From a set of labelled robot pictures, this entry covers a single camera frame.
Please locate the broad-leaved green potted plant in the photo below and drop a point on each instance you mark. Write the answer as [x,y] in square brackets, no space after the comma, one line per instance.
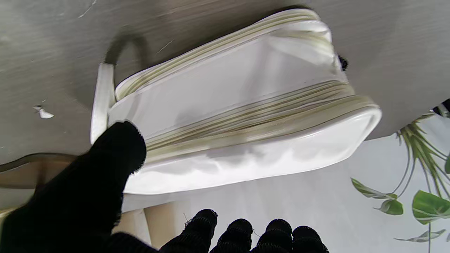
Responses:
[429,205]

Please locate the white zippered cosmetic bag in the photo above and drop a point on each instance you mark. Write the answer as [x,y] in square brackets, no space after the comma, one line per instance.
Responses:
[228,98]

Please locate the black device at table edge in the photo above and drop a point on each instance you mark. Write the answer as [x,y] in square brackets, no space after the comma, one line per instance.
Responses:
[443,108]

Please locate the small white paper scrap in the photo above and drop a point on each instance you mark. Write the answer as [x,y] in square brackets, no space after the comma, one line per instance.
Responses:
[45,113]

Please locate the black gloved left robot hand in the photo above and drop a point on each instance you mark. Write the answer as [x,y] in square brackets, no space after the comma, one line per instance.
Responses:
[77,203]

